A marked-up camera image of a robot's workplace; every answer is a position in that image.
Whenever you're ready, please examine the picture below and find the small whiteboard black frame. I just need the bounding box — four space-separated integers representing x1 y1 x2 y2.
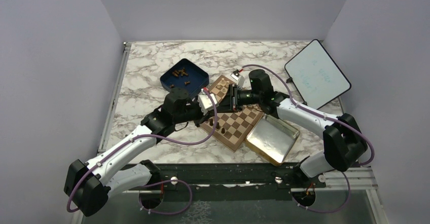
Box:
284 39 351 109

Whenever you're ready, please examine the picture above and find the aluminium frame rail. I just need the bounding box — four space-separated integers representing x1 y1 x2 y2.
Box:
64 42 133 216

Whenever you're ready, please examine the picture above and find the purple cable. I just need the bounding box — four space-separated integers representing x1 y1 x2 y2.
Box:
241 64 376 214
66 88 219 215

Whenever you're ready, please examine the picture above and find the blue square tin tray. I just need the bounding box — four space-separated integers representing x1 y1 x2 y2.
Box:
160 58 209 98

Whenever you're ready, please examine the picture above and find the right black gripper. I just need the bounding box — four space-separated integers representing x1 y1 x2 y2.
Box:
214 84 262 114

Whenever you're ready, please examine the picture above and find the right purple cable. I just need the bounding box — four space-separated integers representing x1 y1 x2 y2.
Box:
241 64 376 214

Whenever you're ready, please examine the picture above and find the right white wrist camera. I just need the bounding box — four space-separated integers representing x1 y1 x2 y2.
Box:
231 70 245 88

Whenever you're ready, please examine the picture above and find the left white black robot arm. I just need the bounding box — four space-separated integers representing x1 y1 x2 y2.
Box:
64 88 219 216

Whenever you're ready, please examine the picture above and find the wooden chess board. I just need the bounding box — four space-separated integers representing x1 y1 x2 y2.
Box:
209 76 264 152

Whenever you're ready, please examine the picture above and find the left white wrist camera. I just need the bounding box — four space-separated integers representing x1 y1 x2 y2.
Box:
197 88 219 115

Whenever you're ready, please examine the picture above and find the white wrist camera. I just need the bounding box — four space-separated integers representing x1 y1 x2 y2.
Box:
197 88 219 115
231 70 245 88

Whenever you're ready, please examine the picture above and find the gold metal tin lid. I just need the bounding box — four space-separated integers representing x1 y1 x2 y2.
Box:
245 115 300 166

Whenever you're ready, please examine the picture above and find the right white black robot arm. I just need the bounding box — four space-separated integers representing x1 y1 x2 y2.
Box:
218 69 368 187

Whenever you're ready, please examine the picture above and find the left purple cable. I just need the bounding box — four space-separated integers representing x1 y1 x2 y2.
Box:
66 88 219 215

